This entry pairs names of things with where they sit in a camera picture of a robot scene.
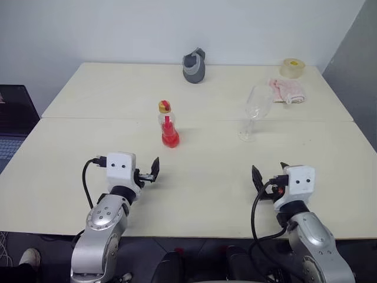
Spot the white cable bundle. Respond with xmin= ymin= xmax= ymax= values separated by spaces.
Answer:
xmin=0 ymin=231 xmax=13 ymax=266

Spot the translucent tape roll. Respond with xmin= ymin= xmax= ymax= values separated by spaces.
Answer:
xmin=279 ymin=58 xmax=306 ymax=80

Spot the dark laptop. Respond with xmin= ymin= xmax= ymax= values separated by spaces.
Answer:
xmin=0 ymin=84 xmax=41 ymax=175

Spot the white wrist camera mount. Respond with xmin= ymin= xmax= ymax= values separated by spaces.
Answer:
xmin=273 ymin=164 xmax=316 ymax=212
xmin=105 ymin=152 xmax=142 ymax=190

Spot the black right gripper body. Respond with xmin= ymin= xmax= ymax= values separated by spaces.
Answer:
xmin=257 ymin=180 xmax=280 ymax=204

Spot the white sneaker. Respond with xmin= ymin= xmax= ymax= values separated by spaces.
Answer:
xmin=18 ymin=248 xmax=42 ymax=271

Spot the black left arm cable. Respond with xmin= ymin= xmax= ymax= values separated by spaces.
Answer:
xmin=82 ymin=157 xmax=107 ymax=209

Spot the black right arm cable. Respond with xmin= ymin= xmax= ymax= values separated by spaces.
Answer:
xmin=249 ymin=173 xmax=294 ymax=258

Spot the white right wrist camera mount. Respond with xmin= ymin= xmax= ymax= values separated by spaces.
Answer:
xmin=273 ymin=164 xmax=316 ymax=212

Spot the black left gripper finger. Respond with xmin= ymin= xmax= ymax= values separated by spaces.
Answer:
xmin=149 ymin=156 xmax=161 ymax=183

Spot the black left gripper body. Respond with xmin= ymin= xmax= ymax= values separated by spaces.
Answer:
xmin=134 ymin=167 xmax=157 ymax=188

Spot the pink folded towel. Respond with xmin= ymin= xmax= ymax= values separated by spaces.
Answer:
xmin=267 ymin=77 xmax=307 ymax=105

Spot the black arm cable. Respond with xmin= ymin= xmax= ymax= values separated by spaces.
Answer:
xmin=249 ymin=173 xmax=294 ymax=258
xmin=82 ymin=157 xmax=107 ymax=209

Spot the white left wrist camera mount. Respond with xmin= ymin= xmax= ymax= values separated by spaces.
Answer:
xmin=105 ymin=152 xmax=142 ymax=190

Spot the clear wine glass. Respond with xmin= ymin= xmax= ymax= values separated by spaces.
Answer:
xmin=237 ymin=84 xmax=275 ymax=143

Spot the plastic bottle with red liquid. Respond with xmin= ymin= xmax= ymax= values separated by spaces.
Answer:
xmin=158 ymin=100 xmax=181 ymax=149

